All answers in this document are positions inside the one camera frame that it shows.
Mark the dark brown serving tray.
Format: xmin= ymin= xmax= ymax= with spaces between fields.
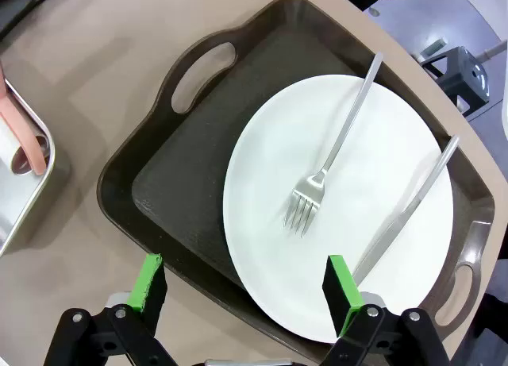
xmin=97 ymin=0 xmax=497 ymax=363

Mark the pink-handled lint roller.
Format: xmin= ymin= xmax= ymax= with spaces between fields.
xmin=0 ymin=60 xmax=51 ymax=176

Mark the dark striped flat object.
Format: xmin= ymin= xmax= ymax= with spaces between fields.
xmin=0 ymin=0 xmax=61 ymax=40

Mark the green-black right gripper left finger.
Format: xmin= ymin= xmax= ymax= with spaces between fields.
xmin=43 ymin=253 xmax=179 ymax=366

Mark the dark bulky object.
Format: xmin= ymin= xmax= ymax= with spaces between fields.
xmin=474 ymin=292 xmax=508 ymax=343

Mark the silver fork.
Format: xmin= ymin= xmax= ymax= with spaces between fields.
xmin=282 ymin=51 xmax=384 ymax=237

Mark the white round dinner plate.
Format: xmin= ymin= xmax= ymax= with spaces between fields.
xmin=221 ymin=74 xmax=454 ymax=332

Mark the green-black right gripper right finger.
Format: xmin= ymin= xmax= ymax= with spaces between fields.
xmin=321 ymin=254 xmax=452 ymax=366

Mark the dark grey plastic stool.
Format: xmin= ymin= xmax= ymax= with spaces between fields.
xmin=422 ymin=46 xmax=491 ymax=117

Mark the silver table knife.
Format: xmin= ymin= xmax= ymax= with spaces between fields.
xmin=351 ymin=134 xmax=460 ymax=286

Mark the rectangular stainless steel container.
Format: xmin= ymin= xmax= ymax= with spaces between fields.
xmin=0 ymin=78 xmax=56 ymax=258

